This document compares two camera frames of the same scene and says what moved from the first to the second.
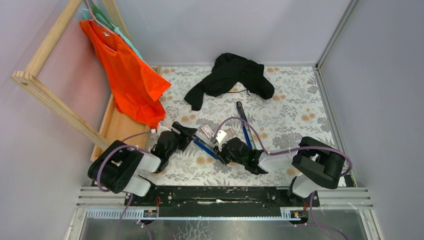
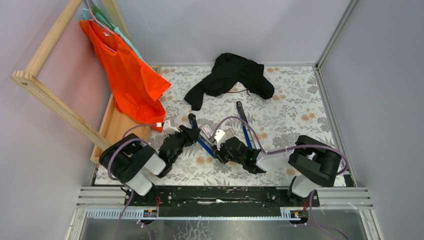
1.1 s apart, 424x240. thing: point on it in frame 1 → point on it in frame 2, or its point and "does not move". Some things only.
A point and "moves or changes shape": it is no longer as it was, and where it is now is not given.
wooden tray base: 132,127 does not move
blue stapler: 241,114 does not move
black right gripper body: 226,157 does not move
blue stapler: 208,148 moves or changes shape
